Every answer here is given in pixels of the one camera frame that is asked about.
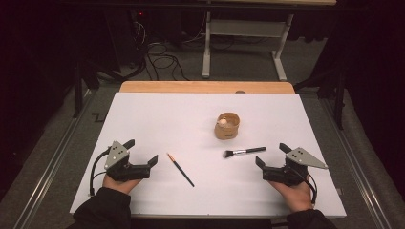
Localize metal floor rail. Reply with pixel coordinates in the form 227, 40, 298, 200
319, 98, 393, 229
12, 90, 94, 229

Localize black metal stand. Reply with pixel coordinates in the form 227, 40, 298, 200
294, 68, 347, 131
72, 60, 106, 119

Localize black pencil with orange tip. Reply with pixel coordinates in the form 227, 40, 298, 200
166, 153, 196, 188

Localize left hand-held gripper black cable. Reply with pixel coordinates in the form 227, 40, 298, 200
89, 148, 111, 198

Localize person's left hand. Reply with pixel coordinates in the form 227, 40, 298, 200
102, 174, 141, 196

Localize right hand-held gripper black cable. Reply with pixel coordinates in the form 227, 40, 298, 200
294, 166, 318, 205

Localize person's right hand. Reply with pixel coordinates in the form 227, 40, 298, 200
268, 180, 315, 214

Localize hand-held gripper black cable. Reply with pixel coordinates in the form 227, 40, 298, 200
294, 166, 318, 205
89, 148, 111, 198

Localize white table mat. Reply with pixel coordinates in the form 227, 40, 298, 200
69, 92, 348, 219

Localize black makeup brush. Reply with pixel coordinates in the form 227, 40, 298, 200
222, 146, 267, 159

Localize small wooden cup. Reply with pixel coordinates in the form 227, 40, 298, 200
214, 112, 241, 140

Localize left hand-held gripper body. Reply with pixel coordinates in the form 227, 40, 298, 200
103, 140, 151, 183

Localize white metal desk frame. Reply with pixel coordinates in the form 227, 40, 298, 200
202, 10, 295, 82

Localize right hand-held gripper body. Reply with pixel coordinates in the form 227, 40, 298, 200
262, 147, 329, 187

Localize black cables on floor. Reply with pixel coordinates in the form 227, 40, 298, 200
144, 41, 192, 82

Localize black box with red light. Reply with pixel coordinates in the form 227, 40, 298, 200
128, 9, 151, 70

